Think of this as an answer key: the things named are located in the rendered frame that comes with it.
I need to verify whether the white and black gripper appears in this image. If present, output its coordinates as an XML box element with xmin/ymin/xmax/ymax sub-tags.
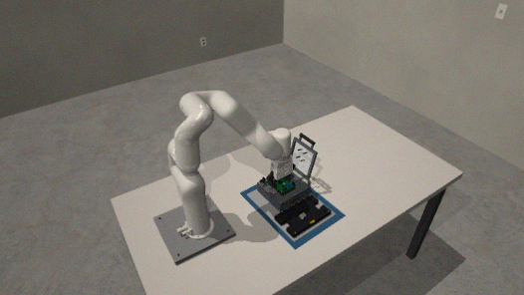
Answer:
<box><xmin>266</xmin><ymin>155</ymin><xmax>295</xmax><ymax>189</ymax></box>

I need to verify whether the green circuit board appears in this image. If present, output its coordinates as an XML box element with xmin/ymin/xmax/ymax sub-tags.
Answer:
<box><xmin>276</xmin><ymin>177</ymin><xmax>294</xmax><ymax>193</ymax></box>

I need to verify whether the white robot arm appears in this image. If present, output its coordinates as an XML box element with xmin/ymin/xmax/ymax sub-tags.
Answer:
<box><xmin>167</xmin><ymin>91</ymin><xmax>291</xmax><ymax>239</ymax></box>

